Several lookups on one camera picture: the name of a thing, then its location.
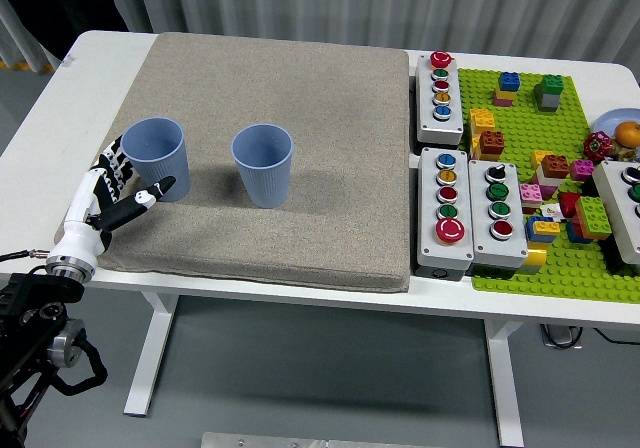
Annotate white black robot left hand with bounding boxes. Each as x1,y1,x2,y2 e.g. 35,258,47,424
49,132,177,269

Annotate blue ribbed plastic cup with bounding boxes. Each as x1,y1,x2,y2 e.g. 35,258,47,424
121,116,192,203
230,123,294,210

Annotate white table leg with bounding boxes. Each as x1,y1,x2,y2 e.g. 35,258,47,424
482,317,525,448
122,291,179,417

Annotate grey-brown fabric mat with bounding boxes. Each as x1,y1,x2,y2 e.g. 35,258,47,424
52,31,412,293

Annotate grey five-button box, large red stop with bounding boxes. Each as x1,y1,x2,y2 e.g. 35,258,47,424
412,146,475,282

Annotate grey five-button box, small red stop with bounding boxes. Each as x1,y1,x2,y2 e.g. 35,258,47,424
413,50,465,145

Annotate large yellow toy block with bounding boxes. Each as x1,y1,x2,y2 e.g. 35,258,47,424
468,108,497,159

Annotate brown toy block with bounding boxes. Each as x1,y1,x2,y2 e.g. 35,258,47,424
540,153,571,180
478,130,506,162

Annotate blue yellow pink block stack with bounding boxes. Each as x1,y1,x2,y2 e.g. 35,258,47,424
492,71,521,108

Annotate pink toy block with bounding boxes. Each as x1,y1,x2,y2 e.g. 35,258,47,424
518,183,545,215

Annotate green studded baseplate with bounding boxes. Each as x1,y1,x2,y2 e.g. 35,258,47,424
457,66,640,303

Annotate blue yellow toy block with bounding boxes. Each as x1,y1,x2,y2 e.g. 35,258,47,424
524,215,562,244

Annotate pale pink white block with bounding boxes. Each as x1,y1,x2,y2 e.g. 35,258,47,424
533,167,561,200

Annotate green grey block stack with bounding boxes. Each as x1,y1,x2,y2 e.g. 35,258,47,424
532,74,566,113

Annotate red toy block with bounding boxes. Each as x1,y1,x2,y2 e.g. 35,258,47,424
557,191,584,219

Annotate magenta toy block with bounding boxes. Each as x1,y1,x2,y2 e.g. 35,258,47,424
569,159,596,182

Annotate green toy block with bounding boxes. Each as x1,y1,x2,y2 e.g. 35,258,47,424
573,195,612,242

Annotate red valve handwheel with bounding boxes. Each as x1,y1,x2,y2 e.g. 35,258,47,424
582,131,612,160

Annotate grey button box, cut off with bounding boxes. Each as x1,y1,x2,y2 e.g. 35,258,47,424
591,160,640,265

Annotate light blue plate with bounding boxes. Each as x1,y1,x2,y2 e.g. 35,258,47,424
594,108,640,147

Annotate orange fruit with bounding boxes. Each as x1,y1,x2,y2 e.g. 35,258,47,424
613,120,640,146

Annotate grey box with selector switch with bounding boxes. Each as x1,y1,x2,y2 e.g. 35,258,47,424
467,158,529,271

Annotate black power cable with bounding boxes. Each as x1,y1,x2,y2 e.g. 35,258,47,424
594,327,640,344

